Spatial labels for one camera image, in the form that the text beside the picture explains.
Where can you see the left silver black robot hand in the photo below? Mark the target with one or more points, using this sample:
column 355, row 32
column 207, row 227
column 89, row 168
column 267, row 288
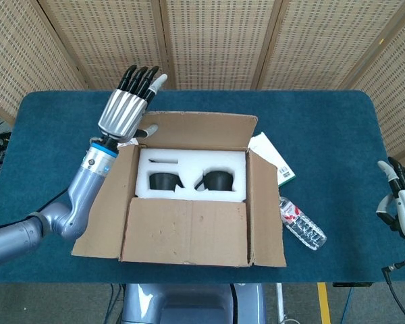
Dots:
column 121, row 111

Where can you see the red cardboard box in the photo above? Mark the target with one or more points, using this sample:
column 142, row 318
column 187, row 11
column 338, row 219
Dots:
column 189, row 229

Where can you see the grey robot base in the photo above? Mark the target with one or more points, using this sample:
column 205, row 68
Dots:
column 189, row 303

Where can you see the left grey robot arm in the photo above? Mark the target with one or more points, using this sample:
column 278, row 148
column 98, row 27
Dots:
column 81, row 192

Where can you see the white green flat box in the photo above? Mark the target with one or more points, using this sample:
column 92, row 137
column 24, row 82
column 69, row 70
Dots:
column 273, row 155

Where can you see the black tea pitcher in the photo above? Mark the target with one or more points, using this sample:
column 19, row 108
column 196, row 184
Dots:
column 163, row 181

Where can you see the white foam insert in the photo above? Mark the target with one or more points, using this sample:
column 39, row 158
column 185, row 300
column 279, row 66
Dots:
column 189, row 162

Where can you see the black bar under table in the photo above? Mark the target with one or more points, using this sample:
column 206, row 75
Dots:
column 352, row 284

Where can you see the clear plastic water bottle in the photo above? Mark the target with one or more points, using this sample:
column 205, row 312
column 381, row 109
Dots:
column 303, row 226

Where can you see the woven bamboo folding screen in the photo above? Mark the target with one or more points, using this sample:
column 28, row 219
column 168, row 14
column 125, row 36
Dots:
column 216, row 40

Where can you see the black teapot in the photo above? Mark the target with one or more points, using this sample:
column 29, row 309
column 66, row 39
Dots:
column 217, row 180

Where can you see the blue carpeted table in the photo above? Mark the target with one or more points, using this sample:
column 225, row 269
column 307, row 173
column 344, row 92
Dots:
column 324, row 118

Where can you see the white pole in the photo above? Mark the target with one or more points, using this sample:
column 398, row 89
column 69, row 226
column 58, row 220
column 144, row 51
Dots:
column 280, row 303

